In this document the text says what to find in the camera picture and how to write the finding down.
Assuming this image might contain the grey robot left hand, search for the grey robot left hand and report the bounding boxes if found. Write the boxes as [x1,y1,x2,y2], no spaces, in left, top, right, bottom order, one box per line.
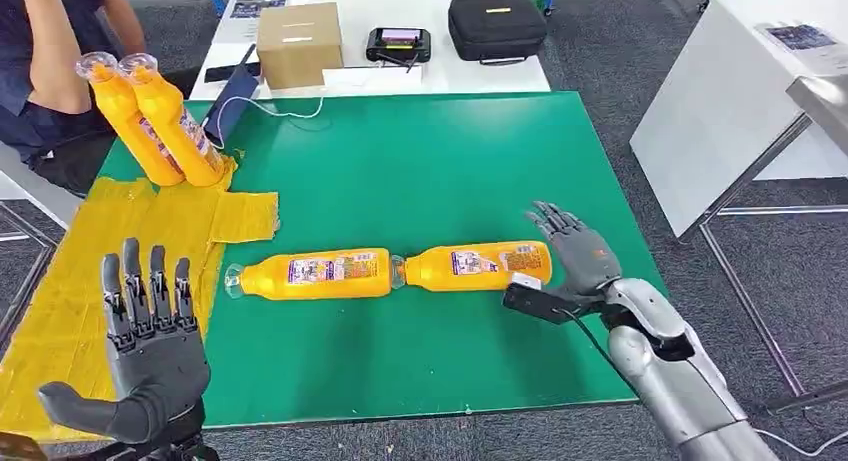
[37,237,212,445]

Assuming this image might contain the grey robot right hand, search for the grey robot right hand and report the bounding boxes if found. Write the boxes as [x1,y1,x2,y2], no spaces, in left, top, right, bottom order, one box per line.
[525,201,624,300]

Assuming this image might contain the orange drink bottle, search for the orange drink bottle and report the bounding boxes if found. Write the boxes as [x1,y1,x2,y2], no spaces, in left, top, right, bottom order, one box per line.
[74,51,185,188]
[223,247,395,302]
[392,240,554,294]
[119,52,228,189]

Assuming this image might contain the yellow sheet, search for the yellow sheet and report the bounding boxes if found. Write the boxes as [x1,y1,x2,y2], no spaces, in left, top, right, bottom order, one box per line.
[0,156,281,444]

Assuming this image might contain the green table mat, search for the green table mat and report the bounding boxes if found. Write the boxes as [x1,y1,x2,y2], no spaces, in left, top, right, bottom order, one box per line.
[99,91,670,431]

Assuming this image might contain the white table with printed sheet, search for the white table with printed sheet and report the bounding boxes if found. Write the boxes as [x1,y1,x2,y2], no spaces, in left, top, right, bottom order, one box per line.
[629,0,848,239]

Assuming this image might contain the black zip case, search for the black zip case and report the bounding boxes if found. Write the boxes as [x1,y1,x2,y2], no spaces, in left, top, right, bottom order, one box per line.
[447,0,549,66]

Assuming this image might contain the dark blue fabric pouch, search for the dark blue fabric pouch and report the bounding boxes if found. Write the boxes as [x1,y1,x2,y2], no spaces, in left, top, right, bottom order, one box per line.
[201,43,261,149]

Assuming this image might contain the black handheld controller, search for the black handheld controller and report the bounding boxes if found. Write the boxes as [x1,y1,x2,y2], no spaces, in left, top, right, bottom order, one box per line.
[365,27,433,74]

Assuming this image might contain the steel bench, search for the steel bench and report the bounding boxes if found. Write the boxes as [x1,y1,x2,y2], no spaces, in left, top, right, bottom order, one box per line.
[695,73,848,413]

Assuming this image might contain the black phone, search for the black phone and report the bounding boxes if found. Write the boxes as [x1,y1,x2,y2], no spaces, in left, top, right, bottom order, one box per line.
[203,61,263,85]

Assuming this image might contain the printed paper sheet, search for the printed paper sheet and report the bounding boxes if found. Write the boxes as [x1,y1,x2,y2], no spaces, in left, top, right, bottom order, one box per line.
[755,21,839,54]
[228,0,289,22]

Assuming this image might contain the person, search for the person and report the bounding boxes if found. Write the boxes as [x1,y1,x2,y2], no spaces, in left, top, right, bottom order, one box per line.
[0,0,148,198]

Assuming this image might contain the brown cardboard box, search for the brown cardboard box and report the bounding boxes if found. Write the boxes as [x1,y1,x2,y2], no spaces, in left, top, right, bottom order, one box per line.
[256,2,344,92]

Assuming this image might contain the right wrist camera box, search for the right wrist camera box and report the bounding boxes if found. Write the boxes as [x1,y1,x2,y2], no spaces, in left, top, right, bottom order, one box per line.
[502,272,601,327]

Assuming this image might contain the thin white cord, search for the thin white cord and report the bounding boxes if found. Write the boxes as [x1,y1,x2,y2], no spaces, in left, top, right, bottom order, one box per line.
[210,94,326,149]

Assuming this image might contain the white floor cable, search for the white floor cable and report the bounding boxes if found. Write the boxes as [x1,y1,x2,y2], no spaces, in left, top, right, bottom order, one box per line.
[751,428,848,459]

